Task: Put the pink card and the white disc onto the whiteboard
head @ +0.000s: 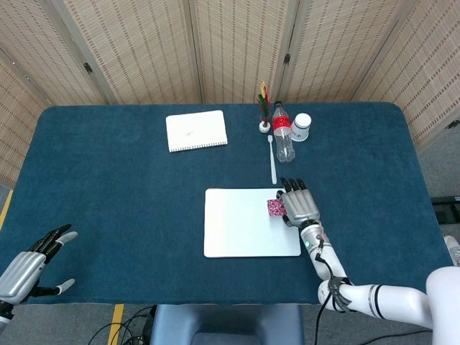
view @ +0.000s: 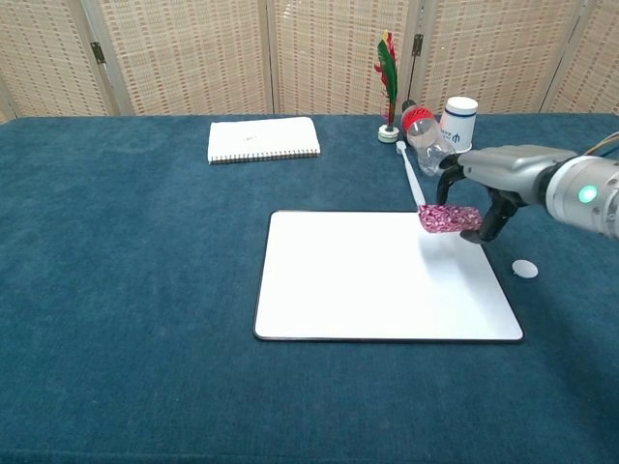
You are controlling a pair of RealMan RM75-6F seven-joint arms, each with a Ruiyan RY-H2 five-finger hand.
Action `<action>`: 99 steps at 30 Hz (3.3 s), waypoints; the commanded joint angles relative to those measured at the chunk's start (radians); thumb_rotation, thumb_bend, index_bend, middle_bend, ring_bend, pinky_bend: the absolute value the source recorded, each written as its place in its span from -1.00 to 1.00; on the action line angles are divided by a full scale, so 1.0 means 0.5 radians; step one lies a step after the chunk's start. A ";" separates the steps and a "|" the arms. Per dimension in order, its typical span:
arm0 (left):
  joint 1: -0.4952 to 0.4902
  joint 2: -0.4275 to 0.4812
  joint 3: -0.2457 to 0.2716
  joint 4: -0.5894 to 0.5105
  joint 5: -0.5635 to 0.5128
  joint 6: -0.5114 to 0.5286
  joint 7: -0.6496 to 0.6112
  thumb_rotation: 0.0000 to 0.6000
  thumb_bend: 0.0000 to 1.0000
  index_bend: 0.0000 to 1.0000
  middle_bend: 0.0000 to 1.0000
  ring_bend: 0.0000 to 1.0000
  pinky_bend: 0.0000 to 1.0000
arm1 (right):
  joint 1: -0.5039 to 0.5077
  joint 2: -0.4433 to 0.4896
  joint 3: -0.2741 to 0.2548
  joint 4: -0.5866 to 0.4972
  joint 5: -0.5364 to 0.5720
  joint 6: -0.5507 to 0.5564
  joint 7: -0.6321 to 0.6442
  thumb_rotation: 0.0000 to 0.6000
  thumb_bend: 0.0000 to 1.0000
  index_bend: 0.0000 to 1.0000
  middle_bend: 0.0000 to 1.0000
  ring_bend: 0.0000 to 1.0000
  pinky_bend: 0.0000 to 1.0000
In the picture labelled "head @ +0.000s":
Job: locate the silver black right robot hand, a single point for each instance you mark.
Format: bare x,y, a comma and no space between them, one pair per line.
300,206

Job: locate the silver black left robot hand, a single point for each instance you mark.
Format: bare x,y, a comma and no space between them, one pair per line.
18,276

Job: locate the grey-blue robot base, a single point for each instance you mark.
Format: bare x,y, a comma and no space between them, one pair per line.
179,323

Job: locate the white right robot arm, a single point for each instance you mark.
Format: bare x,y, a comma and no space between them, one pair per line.
388,296

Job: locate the white rectangular board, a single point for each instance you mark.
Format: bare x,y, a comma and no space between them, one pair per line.
233,223

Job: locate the white toothbrush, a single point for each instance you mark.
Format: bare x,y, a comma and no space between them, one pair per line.
273,165

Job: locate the clear red-label plastic bottle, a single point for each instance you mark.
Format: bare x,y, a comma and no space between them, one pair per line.
284,143

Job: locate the yellow floor tape strip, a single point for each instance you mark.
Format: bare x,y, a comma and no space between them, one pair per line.
5,208
115,323

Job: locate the white paper cup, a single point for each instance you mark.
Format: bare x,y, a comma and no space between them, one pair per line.
300,129

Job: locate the red green feather shuttlecock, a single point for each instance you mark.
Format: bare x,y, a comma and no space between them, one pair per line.
265,125

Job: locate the blue tablecloth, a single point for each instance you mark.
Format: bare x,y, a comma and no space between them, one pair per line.
108,201

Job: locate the white spiral notebook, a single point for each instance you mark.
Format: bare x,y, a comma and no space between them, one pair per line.
196,131

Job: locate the dark metal screen hinge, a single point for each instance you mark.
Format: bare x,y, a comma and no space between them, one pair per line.
453,124
286,58
87,67

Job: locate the woven bamboo screen panel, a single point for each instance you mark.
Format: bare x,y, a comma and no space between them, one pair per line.
240,46
14,125
431,72
43,46
341,46
143,50

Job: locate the white sneaker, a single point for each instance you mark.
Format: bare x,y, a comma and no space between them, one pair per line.
453,251

